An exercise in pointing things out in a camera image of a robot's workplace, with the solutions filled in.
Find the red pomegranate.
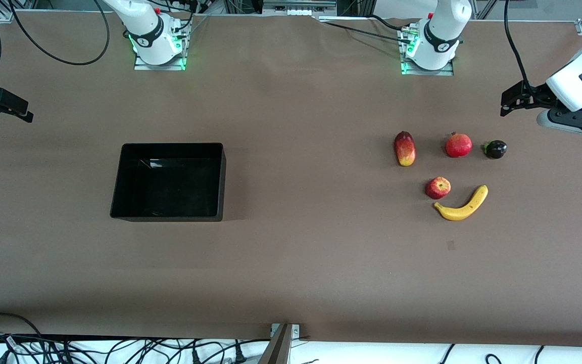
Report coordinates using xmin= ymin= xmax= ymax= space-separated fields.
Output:
xmin=446 ymin=132 xmax=473 ymax=158

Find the black plastic tray box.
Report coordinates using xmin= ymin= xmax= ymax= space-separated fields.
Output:
xmin=110 ymin=143 xmax=227 ymax=222

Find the grey metal bar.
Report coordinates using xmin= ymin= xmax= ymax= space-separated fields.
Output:
xmin=257 ymin=324 xmax=294 ymax=364

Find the silver metal bracket plate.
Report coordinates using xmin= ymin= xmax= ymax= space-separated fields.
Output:
xmin=270 ymin=323 xmax=302 ymax=339

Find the short black base cable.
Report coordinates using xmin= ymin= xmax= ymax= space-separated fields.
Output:
xmin=369 ymin=14 xmax=410 ymax=32

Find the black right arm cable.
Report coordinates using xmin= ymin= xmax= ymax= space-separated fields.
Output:
xmin=0 ymin=0 xmax=111 ymax=81

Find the red yellow mango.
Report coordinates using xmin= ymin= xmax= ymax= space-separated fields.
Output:
xmin=394 ymin=131 xmax=417 ymax=167

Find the red apple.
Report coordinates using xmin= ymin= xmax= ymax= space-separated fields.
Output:
xmin=425 ymin=176 xmax=452 ymax=200

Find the aluminium frame strut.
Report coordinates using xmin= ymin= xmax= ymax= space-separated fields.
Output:
xmin=475 ymin=0 xmax=499 ymax=20

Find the long black base cable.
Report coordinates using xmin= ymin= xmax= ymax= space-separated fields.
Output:
xmin=316 ymin=19 xmax=410 ymax=43

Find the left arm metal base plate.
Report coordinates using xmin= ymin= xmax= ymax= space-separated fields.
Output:
xmin=401 ymin=28 xmax=454 ymax=76

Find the black arched floor cable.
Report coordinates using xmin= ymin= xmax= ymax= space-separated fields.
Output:
xmin=0 ymin=311 xmax=45 ymax=339

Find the yellow banana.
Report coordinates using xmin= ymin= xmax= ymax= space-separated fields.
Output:
xmin=433 ymin=185 xmax=489 ymax=221

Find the grey metal mounting plate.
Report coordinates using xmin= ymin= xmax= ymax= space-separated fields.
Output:
xmin=262 ymin=0 xmax=338 ymax=18

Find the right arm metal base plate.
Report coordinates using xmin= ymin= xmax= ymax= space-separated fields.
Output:
xmin=134 ymin=20 xmax=190 ymax=71

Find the dark purple mangosteen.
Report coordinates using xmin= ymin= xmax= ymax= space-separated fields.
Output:
xmin=482 ymin=140 xmax=508 ymax=160

